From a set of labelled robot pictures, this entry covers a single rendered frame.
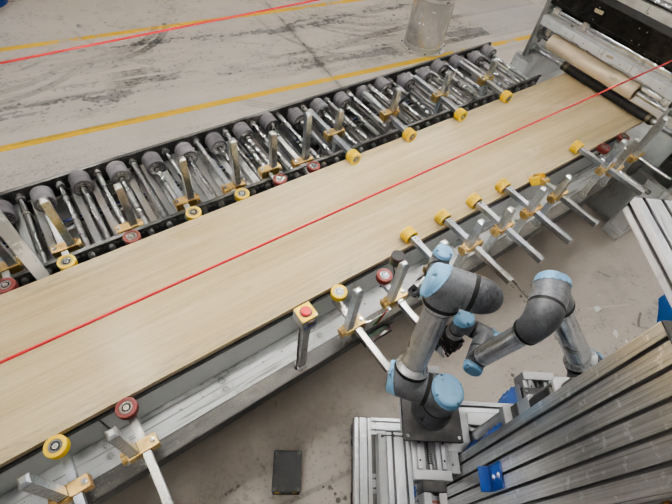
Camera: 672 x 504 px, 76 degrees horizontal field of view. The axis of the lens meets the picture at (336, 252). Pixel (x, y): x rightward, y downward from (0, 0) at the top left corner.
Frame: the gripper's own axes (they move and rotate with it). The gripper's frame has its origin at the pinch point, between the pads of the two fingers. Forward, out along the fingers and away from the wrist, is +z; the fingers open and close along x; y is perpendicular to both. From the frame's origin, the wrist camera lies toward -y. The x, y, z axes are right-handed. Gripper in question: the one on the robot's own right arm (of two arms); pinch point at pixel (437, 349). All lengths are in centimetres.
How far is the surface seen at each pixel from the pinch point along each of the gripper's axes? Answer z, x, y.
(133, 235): -8, -94, -125
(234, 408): 13, -90, -30
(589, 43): -37, 250, -114
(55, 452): -8, -150, -44
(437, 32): 56, 308, -306
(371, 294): 21, 2, -48
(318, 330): 21, -35, -45
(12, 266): -4, -146, -138
